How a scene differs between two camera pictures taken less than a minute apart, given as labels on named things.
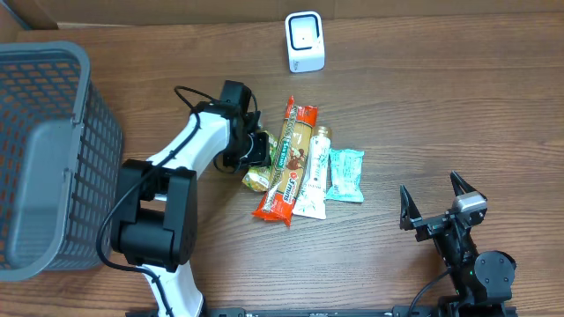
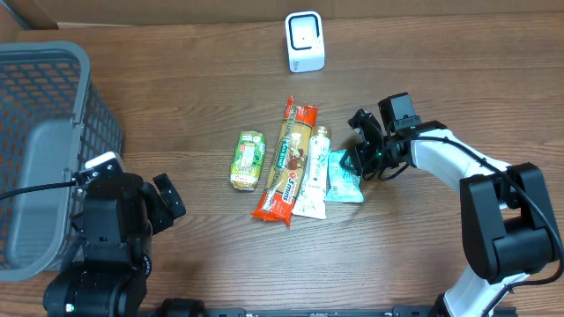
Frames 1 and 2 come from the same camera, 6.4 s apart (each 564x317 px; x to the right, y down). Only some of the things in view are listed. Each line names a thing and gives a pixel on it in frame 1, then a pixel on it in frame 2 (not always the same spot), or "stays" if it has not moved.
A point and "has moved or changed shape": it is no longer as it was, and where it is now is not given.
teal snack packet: (346, 165) stays
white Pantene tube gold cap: (312, 202) stays
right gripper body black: (431, 225) → (376, 161)
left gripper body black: (257, 150) → (165, 199)
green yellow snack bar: (259, 178) has moved or changed shape
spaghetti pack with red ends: (288, 164) stays
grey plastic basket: (61, 147) stays
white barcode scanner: (305, 41) stays
